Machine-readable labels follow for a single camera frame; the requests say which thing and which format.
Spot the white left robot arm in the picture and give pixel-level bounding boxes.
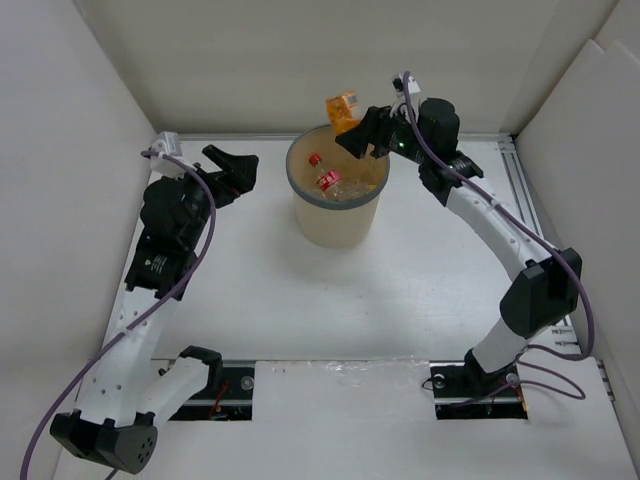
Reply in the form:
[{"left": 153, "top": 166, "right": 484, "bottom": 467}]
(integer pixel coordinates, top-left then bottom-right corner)
[{"left": 50, "top": 145, "right": 259, "bottom": 475}]

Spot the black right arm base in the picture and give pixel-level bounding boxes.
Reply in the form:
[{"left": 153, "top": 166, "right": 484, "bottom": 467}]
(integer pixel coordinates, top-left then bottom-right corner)
[{"left": 421, "top": 361, "right": 528, "bottom": 420}]

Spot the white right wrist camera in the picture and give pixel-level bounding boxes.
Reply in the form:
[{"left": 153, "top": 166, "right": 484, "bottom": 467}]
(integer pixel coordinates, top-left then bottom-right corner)
[{"left": 391, "top": 71, "right": 421, "bottom": 117}]

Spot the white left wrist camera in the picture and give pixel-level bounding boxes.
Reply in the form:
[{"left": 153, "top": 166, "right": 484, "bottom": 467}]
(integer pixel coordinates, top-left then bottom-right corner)
[{"left": 141, "top": 131, "right": 191, "bottom": 178}]

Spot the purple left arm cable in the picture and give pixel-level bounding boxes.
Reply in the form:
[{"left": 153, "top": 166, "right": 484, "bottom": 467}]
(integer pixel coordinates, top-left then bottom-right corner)
[{"left": 18, "top": 149, "right": 219, "bottom": 480}]

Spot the yellow cap orange label bottle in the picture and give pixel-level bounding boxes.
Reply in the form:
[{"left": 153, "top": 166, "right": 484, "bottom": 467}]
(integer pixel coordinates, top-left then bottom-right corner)
[{"left": 344, "top": 181, "right": 377, "bottom": 199}]

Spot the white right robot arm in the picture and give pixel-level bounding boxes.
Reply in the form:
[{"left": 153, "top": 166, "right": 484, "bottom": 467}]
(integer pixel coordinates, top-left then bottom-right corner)
[{"left": 334, "top": 98, "right": 584, "bottom": 399}]

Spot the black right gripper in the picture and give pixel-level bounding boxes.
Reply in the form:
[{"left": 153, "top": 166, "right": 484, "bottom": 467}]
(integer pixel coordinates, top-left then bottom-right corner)
[{"left": 334, "top": 100, "right": 432, "bottom": 165}]

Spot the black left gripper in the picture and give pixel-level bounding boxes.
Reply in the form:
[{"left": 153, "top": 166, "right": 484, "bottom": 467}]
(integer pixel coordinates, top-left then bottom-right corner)
[{"left": 165, "top": 146, "right": 258, "bottom": 248}]

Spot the small red cap bottle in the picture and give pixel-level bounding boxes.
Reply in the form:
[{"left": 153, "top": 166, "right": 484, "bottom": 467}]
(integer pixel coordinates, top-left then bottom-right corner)
[{"left": 308, "top": 154, "right": 342, "bottom": 193}]

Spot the beige bin with grey rim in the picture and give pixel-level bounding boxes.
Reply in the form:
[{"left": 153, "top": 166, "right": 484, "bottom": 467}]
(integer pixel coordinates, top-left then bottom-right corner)
[{"left": 285, "top": 125, "right": 390, "bottom": 249}]

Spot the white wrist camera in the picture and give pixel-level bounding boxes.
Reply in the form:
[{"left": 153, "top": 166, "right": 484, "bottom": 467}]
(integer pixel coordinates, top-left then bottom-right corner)
[
  {"left": 391, "top": 71, "right": 421, "bottom": 117},
  {"left": 141, "top": 131, "right": 191, "bottom": 178}
]

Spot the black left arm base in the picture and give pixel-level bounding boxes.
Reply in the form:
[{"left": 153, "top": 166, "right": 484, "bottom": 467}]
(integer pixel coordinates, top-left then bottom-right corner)
[{"left": 170, "top": 363, "right": 255, "bottom": 422}]

